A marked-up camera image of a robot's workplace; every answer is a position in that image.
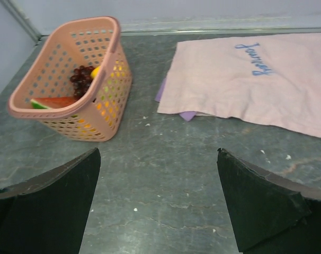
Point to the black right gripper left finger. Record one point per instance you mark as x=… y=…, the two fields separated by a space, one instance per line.
x=48 y=213

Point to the purple cloth under pink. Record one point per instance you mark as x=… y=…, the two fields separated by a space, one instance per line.
x=187 y=116

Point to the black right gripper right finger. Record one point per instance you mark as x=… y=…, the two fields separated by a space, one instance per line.
x=269 y=213

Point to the pink plastic perforated basket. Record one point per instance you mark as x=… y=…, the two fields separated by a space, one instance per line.
x=96 y=116

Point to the dark red grape bunch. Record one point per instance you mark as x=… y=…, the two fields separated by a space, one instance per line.
x=81 y=80

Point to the pink embroidered cloth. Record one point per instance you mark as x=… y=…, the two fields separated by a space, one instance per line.
x=267 y=80

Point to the watermelon slice toy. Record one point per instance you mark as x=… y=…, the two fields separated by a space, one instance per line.
x=51 y=102

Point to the yellow toy mango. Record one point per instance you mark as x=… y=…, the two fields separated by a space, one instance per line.
x=95 y=72

